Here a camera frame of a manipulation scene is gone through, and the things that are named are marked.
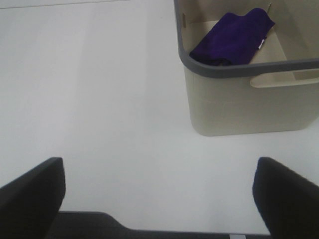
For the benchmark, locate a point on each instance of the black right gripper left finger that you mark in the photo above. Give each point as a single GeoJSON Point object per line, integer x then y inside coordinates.
{"type": "Point", "coordinates": [30, 203]}

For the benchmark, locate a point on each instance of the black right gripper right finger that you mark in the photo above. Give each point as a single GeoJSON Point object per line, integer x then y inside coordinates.
{"type": "Point", "coordinates": [287, 202]}

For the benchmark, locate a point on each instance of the purple towel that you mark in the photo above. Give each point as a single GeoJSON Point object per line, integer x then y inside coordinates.
{"type": "Point", "coordinates": [234, 39]}

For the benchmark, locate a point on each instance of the beige bin with grey rim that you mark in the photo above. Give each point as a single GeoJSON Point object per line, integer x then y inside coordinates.
{"type": "Point", "coordinates": [277, 91]}

